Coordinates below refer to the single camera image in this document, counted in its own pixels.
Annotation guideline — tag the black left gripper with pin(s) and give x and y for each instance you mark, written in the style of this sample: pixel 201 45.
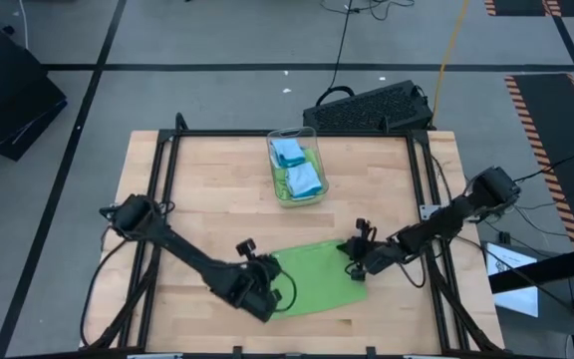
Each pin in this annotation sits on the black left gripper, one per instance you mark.
pixel 254 299

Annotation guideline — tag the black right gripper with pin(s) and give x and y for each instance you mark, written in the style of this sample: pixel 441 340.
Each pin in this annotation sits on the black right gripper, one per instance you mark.
pixel 381 256

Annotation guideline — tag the green microfiber towel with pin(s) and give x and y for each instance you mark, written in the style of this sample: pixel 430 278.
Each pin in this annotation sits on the green microfiber towel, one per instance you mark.
pixel 279 187
pixel 322 284

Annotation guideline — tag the light blue microfiber towel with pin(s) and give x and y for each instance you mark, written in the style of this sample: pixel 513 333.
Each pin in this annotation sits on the light blue microfiber towel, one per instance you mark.
pixel 303 180
pixel 287 152

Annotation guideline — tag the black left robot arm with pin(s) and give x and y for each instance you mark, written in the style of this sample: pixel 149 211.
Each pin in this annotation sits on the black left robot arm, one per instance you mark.
pixel 177 244

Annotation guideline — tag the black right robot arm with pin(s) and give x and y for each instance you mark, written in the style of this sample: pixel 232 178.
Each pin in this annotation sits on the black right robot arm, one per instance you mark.
pixel 451 214

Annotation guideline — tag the clear plastic bin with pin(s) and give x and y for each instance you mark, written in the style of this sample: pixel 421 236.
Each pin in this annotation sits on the clear plastic bin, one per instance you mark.
pixel 323 197

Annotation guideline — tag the black perforated computer case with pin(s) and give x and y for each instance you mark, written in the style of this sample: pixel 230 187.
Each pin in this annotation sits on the black perforated computer case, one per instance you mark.
pixel 367 107

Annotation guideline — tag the white-screen monitor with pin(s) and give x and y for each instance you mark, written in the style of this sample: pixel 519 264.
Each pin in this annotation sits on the white-screen monitor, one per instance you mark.
pixel 513 299

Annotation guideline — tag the hazard-striped black floor mat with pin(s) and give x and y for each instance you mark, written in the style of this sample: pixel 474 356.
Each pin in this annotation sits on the hazard-striped black floor mat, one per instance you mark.
pixel 516 6
pixel 551 124

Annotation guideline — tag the large black floor case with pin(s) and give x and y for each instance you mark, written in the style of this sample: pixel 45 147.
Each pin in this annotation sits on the large black floor case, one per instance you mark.
pixel 8 100

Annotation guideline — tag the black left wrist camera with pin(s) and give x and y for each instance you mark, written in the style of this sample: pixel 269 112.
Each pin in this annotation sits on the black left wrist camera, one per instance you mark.
pixel 267 269

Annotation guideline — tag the silver metal bracket plate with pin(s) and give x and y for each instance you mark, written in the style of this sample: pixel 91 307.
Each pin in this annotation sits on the silver metal bracket plate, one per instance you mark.
pixel 430 212

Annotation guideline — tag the black neighbouring rig frame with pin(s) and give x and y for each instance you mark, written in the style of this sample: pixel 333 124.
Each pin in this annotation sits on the black neighbouring rig frame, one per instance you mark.
pixel 546 269

